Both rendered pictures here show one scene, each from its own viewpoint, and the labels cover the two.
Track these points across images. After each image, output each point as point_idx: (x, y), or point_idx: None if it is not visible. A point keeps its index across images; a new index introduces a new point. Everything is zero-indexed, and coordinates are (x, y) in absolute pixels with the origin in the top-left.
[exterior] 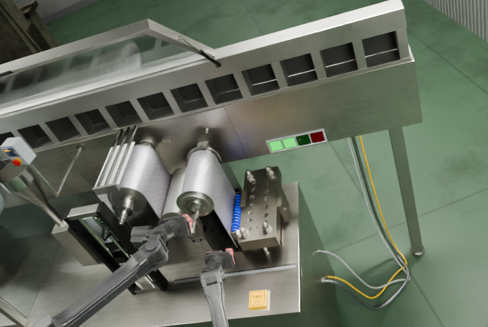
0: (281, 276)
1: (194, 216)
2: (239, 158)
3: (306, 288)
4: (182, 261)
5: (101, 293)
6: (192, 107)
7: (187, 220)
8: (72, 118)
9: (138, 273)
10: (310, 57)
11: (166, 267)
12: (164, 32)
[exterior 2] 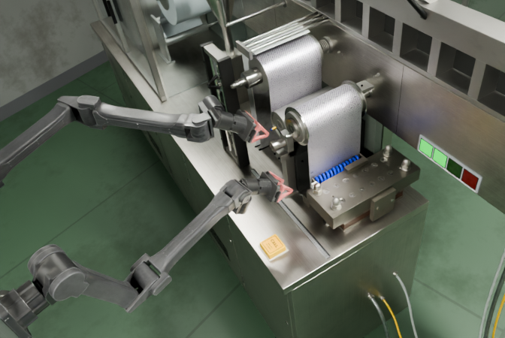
0: (309, 251)
1: (285, 135)
2: (389, 127)
3: (321, 282)
4: (273, 162)
5: (137, 117)
6: (380, 41)
7: (256, 130)
8: None
9: (171, 130)
10: None
11: (261, 155)
12: None
